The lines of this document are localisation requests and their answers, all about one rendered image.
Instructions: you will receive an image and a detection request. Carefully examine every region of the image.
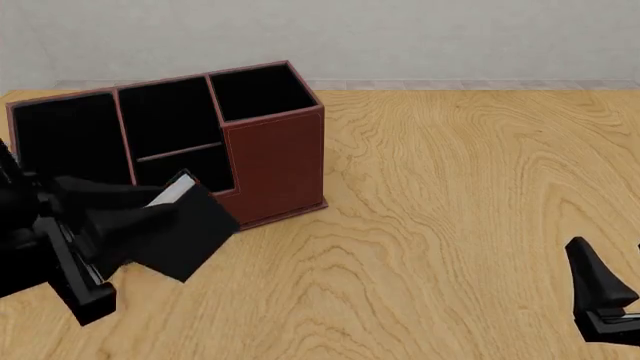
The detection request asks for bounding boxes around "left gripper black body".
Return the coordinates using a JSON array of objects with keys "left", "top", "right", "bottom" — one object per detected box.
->
[{"left": 30, "top": 216, "right": 118, "bottom": 328}]

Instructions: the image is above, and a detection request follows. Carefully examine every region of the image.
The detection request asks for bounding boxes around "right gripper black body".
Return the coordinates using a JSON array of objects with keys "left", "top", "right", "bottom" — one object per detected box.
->
[{"left": 572, "top": 302, "right": 640, "bottom": 345}]

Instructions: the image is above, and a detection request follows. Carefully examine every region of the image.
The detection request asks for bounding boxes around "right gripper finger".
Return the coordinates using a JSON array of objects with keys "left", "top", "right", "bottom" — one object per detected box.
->
[{"left": 564, "top": 236, "right": 640, "bottom": 313}]

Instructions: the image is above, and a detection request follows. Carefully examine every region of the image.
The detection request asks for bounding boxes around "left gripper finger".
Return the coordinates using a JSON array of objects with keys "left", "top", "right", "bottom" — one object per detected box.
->
[
  {"left": 49, "top": 174, "right": 169, "bottom": 221},
  {"left": 73, "top": 204, "right": 180, "bottom": 281}
]

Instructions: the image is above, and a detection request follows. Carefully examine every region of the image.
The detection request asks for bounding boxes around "black book with white pages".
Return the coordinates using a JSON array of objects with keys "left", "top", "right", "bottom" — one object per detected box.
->
[{"left": 131, "top": 168, "right": 243, "bottom": 285}]

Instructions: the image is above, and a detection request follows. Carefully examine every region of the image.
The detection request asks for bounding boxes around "red-brown desk caddy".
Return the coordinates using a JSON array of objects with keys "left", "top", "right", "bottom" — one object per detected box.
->
[{"left": 5, "top": 59, "right": 330, "bottom": 231}]

